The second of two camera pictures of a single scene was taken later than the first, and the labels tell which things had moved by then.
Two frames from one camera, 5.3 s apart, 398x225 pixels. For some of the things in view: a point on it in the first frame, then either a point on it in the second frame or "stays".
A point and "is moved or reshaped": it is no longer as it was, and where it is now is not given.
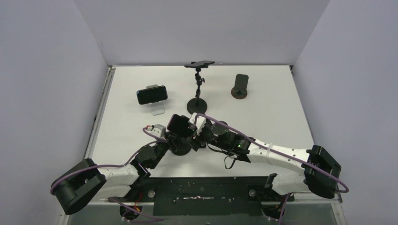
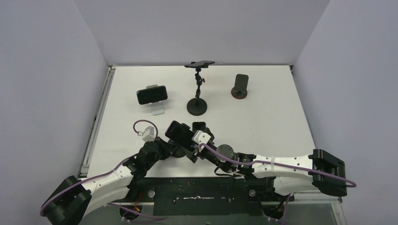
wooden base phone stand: x=240 y=91 stays
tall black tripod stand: x=197 y=105 stays
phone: x=179 y=124 is moved or reshaped
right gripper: x=199 y=137 → x=193 y=150
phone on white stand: x=152 y=94 stays
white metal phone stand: x=158 y=107 stays
